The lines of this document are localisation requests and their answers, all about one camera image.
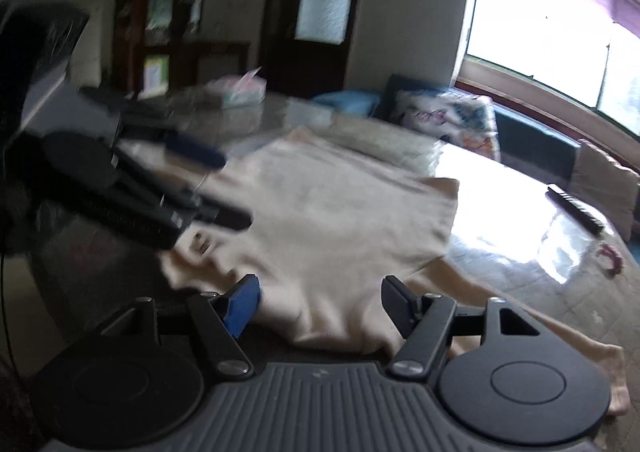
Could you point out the tissue box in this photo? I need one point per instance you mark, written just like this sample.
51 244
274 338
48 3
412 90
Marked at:
237 89

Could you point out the black remote control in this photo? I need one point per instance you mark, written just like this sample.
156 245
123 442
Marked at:
575 209

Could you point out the dark wooden cabinet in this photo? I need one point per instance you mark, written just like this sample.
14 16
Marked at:
160 32

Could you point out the cream garment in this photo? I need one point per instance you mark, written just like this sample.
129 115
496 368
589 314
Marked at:
325 212

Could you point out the dark wooden door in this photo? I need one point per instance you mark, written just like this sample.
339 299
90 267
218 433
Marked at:
315 7

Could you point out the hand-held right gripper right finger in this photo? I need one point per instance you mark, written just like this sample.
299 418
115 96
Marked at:
395 302

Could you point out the butterfly print pillow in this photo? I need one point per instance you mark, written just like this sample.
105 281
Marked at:
445 119

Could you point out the window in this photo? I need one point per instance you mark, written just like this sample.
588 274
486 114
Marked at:
540 12

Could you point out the plain grey pillow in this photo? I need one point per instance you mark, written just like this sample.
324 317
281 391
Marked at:
605 182

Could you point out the blue blanket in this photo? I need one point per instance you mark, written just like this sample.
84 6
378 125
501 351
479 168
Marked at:
347 102

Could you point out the blue sofa bench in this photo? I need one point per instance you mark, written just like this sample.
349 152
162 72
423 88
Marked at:
535 139

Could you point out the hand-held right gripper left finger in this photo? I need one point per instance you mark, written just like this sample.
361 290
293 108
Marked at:
242 304

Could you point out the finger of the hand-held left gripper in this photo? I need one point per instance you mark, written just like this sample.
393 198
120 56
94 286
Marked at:
200 151
225 217

